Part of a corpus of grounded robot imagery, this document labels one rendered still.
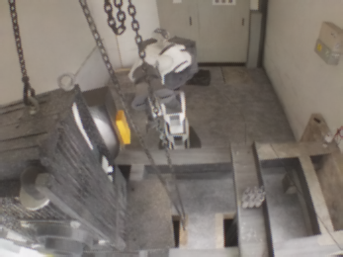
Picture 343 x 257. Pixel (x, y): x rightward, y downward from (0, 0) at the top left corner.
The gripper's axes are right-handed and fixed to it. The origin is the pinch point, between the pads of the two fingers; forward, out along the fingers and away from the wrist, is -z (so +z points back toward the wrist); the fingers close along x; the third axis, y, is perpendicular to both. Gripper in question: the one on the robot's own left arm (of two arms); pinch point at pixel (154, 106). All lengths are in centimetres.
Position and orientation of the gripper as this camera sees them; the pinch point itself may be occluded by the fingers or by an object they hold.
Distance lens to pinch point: 62.6
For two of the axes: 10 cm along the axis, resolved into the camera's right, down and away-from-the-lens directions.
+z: -2.6, -7.0, 6.6
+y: 1.3, 6.5, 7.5
